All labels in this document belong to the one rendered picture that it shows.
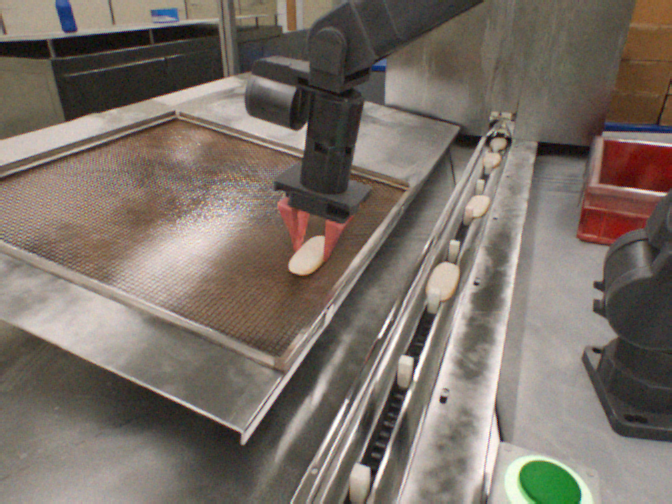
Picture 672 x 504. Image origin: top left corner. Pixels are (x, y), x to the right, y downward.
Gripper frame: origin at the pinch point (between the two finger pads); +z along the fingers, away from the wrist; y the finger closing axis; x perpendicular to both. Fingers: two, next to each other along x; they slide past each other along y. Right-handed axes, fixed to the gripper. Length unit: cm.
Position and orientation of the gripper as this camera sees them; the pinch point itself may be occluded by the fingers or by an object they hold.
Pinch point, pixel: (312, 248)
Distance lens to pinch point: 63.3
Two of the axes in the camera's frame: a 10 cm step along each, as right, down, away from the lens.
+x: 3.6, -4.4, 8.2
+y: 9.2, 3.2, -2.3
